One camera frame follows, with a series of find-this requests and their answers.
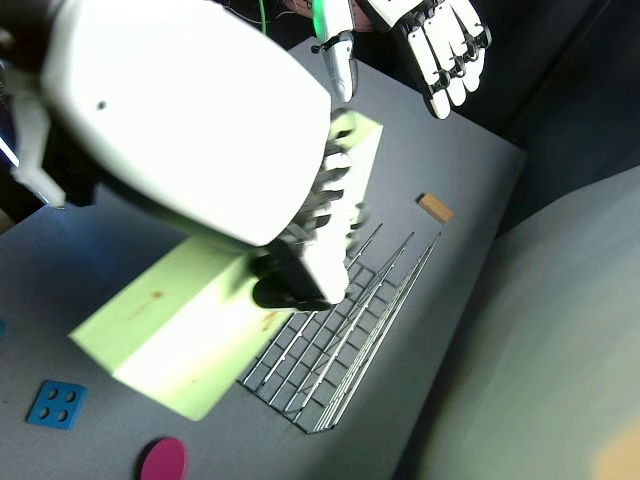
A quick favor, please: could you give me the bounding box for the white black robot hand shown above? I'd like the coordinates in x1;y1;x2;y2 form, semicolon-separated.
39;0;374;313
309;0;495;121

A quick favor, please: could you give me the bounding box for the wooden rectangular block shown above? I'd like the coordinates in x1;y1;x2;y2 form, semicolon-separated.
416;192;455;225

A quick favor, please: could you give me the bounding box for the grey table cloth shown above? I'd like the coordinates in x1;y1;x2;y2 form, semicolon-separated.
0;39;529;480

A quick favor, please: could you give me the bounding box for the blue block with four holes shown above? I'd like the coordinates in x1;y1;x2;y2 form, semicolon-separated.
25;379;88;431

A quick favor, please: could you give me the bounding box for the pink round disc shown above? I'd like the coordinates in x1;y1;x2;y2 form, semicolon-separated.
138;436;191;480

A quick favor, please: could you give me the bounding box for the green cable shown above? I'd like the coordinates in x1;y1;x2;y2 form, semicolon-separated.
256;0;274;37

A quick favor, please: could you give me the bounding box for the metal wire rack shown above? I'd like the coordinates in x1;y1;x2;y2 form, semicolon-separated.
236;221;445;435

